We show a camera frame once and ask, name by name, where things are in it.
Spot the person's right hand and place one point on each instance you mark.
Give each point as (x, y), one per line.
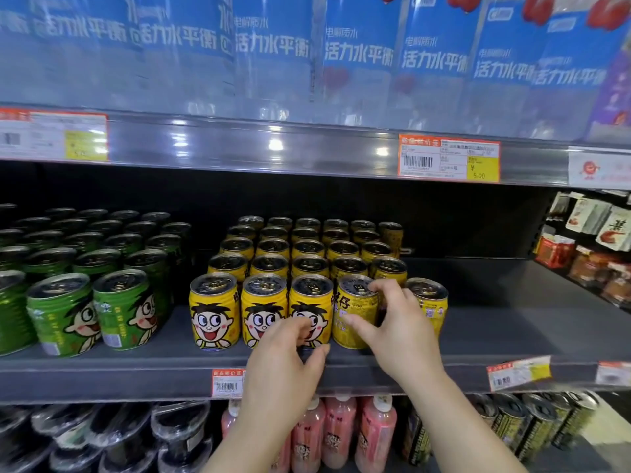
(404, 339)

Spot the person's left hand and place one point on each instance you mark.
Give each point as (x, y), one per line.
(281, 379)

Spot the grey metal shelf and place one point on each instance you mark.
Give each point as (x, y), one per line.
(493, 330)
(567, 463)
(296, 147)

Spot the rows of yellow cans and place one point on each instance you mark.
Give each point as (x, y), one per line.
(266, 265)

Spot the rows of green cans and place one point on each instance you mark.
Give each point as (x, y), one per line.
(49, 261)

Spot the person's right forearm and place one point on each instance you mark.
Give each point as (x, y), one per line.
(458, 433)

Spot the white mascot shelf sign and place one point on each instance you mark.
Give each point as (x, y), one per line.
(599, 169)

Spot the orange yellow price tag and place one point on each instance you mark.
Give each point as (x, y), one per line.
(448, 159)
(228, 384)
(613, 373)
(517, 373)
(49, 135)

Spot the row of pink drink bottles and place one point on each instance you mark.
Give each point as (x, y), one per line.
(340, 433)

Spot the row of black yellow tins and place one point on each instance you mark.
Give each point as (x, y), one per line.
(508, 423)

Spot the group of black jelly cups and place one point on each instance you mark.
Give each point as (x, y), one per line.
(123, 433)

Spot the row of blue label bottles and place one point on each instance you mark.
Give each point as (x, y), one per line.
(276, 44)

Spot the stack of purple packets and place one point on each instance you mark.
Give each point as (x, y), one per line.
(613, 93)

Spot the wall of hanging snack packets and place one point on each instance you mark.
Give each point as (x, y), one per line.
(581, 216)

